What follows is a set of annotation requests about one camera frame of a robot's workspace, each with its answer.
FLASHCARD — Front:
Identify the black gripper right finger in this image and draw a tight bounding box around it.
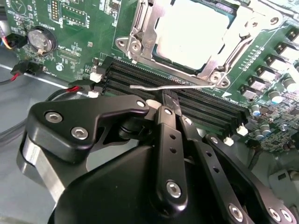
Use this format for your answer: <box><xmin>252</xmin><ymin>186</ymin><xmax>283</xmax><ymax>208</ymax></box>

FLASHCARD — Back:
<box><xmin>172</xmin><ymin>91</ymin><xmax>299</xmax><ymax>224</ymax></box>

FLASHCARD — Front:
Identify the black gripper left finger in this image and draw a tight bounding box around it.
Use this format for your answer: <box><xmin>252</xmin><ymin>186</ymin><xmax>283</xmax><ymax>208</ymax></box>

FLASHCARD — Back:
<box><xmin>16</xmin><ymin>90</ymin><xmax>189</xmax><ymax>211</ymax></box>

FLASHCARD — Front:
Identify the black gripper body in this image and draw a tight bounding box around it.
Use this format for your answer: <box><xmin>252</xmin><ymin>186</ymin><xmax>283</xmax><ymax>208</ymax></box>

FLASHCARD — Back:
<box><xmin>48</xmin><ymin>145</ymin><xmax>226</xmax><ymax>224</ymax></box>

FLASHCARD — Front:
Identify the metal wire locking lever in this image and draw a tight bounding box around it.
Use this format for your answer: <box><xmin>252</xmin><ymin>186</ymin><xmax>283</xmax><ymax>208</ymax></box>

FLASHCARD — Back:
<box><xmin>129</xmin><ymin>83</ymin><xmax>217</xmax><ymax>92</ymax></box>

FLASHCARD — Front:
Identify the metal socket cover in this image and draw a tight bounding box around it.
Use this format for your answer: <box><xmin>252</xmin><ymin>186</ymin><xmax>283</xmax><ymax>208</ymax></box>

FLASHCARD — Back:
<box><xmin>128</xmin><ymin>0</ymin><xmax>260</xmax><ymax>81</ymax></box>

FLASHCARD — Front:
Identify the silver CPU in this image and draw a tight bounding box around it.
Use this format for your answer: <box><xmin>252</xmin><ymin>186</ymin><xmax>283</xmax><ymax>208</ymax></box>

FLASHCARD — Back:
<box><xmin>153</xmin><ymin>0</ymin><xmax>232</xmax><ymax>72</ymax></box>

